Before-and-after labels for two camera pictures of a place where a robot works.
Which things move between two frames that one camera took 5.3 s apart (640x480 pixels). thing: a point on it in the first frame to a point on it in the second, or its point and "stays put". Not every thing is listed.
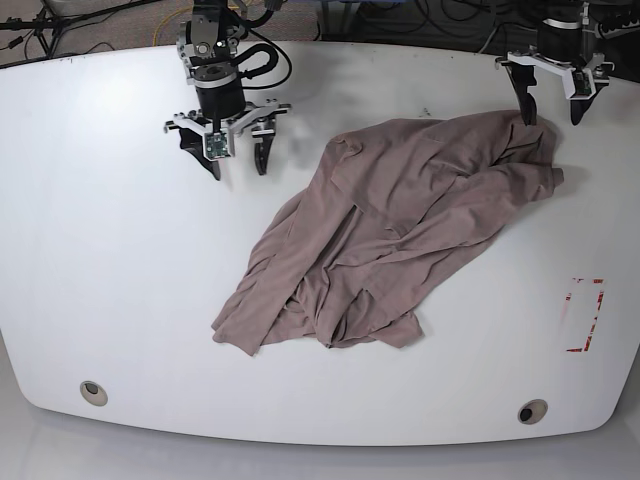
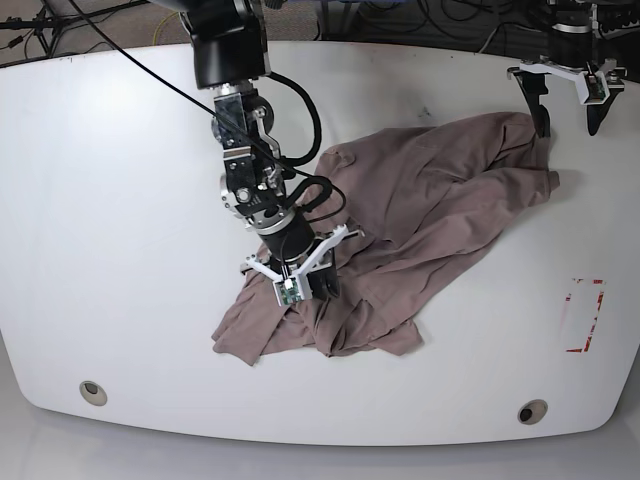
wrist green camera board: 216,145 to 288,291
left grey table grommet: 94,393 stays put
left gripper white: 222,109 to 320,284
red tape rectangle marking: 589,336 stays put
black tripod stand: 49,28 stays put
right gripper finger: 578,107 to 597,112
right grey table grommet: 532,411 stays put
